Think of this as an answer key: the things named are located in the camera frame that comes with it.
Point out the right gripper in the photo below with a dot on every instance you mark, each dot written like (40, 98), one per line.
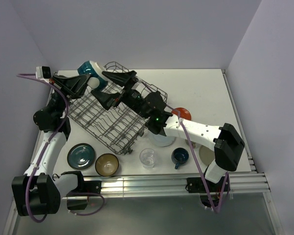
(108, 100)

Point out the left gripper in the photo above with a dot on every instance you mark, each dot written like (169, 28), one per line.
(73, 86)

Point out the teal and white bowl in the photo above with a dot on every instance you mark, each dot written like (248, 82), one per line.
(97, 80)

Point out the brown patterned bowl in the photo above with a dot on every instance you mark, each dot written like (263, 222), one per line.
(107, 165)

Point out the dark blue mug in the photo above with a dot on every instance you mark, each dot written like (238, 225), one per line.
(179, 157)

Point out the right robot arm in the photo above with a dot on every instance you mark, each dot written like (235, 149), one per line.
(224, 141)

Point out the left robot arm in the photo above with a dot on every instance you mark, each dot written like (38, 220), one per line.
(56, 130)

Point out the light blue glass plate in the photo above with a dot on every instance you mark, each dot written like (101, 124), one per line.
(161, 141)

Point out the dark teal ceramic plate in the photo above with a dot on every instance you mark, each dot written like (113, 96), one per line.
(81, 156)

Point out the orange small plate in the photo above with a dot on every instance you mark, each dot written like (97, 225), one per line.
(184, 113)

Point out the clear plastic cup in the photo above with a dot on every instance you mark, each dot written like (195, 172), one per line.
(148, 158)

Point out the grey ceramic plate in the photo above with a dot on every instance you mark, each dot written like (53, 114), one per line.
(206, 155)

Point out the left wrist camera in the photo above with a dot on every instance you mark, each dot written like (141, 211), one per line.
(43, 72)

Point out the grey wire dish rack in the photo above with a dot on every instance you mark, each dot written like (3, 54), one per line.
(117, 128)

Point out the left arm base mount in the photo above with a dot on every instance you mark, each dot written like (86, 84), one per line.
(85, 193)

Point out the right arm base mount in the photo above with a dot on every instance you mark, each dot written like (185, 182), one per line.
(195, 185)

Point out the aluminium mounting rail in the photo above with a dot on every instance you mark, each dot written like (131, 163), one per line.
(141, 186)

